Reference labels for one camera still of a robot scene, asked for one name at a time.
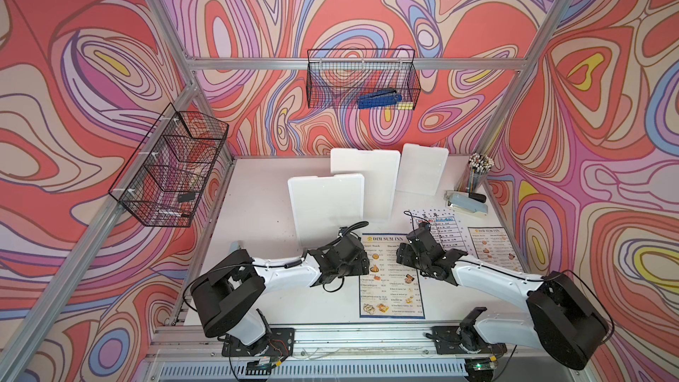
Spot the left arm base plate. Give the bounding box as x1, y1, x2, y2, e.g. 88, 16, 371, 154
221, 327, 295, 358

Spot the clear pencil holder cup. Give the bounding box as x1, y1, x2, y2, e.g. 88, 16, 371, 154
467, 153, 494, 193

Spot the black wire basket left wall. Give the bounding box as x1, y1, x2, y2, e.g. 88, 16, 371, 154
108, 104, 229, 227

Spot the white board front panel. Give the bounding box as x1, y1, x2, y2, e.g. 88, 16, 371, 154
288, 173, 365, 249

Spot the black wire basket wall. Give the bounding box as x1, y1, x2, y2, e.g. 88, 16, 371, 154
108, 104, 229, 227
306, 47, 421, 110

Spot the yellow item in basket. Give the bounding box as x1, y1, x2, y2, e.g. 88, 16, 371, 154
396, 102, 415, 111

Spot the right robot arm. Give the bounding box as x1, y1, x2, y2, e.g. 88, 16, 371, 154
396, 222, 615, 371

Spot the Dim Sum Inn menu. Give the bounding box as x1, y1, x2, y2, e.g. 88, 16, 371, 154
359, 233, 425, 319

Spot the black and beige stapler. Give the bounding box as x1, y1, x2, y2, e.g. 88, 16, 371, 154
445, 190, 487, 203

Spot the blue stapler in basket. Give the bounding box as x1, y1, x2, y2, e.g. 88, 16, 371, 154
357, 88, 402, 110

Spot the black wire basket back wall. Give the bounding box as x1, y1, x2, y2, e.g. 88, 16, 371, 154
306, 47, 421, 110

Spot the white board middle panel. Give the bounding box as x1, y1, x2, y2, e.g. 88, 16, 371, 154
331, 148, 401, 221

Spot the white board right panel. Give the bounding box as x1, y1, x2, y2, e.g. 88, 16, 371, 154
396, 143, 449, 196

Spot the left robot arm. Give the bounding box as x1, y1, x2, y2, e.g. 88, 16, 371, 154
182, 225, 370, 348

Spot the hand-drawn colourful menu sheet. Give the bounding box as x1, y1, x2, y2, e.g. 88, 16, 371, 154
410, 208, 474, 254

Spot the white board panel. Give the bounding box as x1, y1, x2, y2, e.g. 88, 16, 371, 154
396, 143, 449, 196
331, 148, 401, 221
288, 173, 365, 249

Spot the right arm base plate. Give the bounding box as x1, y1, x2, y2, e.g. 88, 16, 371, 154
424, 326, 507, 357

